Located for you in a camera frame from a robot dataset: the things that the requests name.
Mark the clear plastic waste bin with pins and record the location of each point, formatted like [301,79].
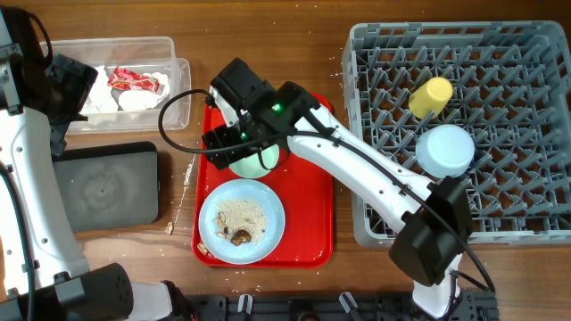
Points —
[138,54]

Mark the food crumb on table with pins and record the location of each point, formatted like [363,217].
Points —
[169,228]

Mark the food scrap on tray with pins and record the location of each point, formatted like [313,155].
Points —
[202,248]

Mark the light blue bowl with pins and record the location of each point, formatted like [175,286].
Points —
[445,151]

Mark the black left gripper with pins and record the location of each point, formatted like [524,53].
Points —
[77,77]

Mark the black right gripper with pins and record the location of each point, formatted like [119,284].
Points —
[219,143]

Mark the black plastic tray bin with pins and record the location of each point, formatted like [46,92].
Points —
[109,186]

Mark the red snack wrapper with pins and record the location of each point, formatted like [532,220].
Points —
[127,80]

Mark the light blue dinner plate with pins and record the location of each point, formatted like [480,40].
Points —
[247,253]

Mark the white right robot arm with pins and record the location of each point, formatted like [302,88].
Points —
[431,220]

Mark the brown food scraps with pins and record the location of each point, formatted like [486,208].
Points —
[240,221]

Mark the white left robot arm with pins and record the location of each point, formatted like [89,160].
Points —
[46,276]

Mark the red serving tray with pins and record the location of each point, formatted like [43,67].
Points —
[307,195]

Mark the grey dishwasher rack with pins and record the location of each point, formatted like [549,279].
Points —
[511,93]

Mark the white napkin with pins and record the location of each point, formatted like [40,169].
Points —
[103,99]

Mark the green small plate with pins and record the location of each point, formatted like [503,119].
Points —
[257,165]

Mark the yellow plastic cup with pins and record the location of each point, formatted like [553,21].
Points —
[431,98]

